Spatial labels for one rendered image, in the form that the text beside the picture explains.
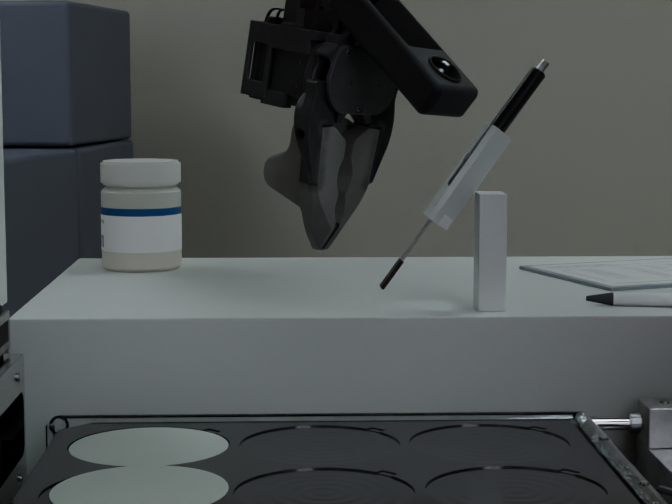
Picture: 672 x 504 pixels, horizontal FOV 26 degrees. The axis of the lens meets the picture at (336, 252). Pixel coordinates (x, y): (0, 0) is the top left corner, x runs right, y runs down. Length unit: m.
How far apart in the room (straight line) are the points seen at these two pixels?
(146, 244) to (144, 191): 0.05
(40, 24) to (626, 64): 1.30
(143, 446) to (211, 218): 2.51
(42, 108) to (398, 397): 1.92
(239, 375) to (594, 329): 0.25
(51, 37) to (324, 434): 1.99
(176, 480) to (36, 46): 2.09
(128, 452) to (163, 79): 2.55
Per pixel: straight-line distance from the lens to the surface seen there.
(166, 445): 0.94
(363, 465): 0.88
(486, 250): 1.04
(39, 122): 2.88
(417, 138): 3.35
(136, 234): 1.26
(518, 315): 1.03
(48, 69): 2.87
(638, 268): 1.28
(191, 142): 3.42
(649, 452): 1.02
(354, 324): 1.02
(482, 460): 0.90
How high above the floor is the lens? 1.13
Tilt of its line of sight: 7 degrees down
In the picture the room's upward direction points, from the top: straight up
